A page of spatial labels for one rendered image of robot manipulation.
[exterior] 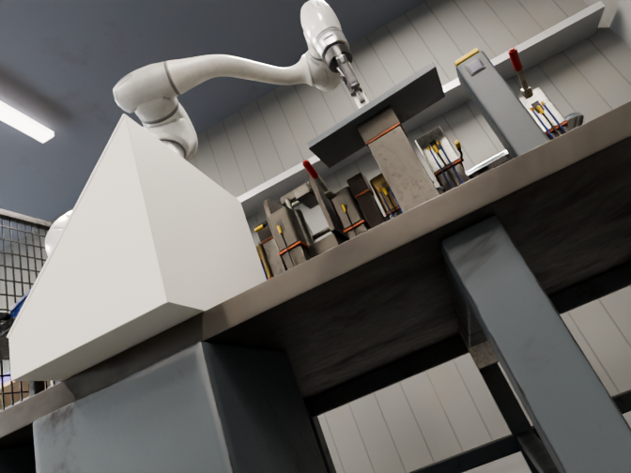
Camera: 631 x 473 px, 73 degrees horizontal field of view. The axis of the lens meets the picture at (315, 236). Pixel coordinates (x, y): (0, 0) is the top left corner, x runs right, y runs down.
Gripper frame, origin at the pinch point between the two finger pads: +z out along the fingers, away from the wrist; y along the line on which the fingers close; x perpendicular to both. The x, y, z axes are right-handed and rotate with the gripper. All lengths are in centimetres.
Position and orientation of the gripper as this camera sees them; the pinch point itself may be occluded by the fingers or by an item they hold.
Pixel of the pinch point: (363, 104)
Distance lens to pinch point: 120.4
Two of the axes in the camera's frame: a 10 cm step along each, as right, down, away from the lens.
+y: -2.9, -3.1, -9.0
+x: 8.9, -4.3, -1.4
